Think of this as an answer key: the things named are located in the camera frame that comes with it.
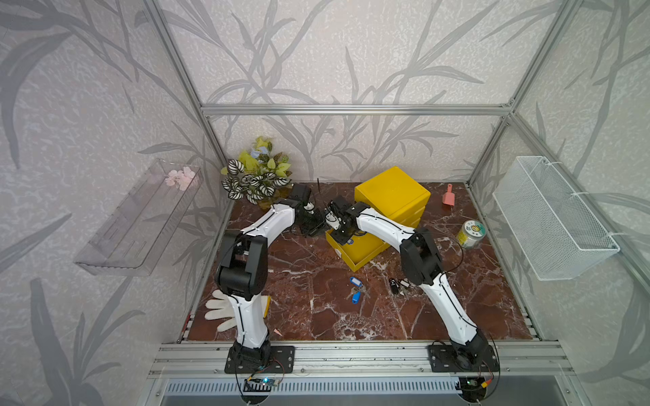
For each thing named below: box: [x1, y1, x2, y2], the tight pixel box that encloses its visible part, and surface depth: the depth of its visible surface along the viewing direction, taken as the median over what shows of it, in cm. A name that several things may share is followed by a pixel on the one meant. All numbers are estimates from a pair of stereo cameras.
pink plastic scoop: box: [442, 182, 456, 207], surface depth 117 cm
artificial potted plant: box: [220, 136, 293, 210], surface depth 93 cm
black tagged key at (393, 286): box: [389, 278, 400, 296], surface depth 91 cm
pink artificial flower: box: [165, 166, 196, 191], surface depth 78 cm
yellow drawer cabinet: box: [354, 165, 431, 230], surface depth 89 cm
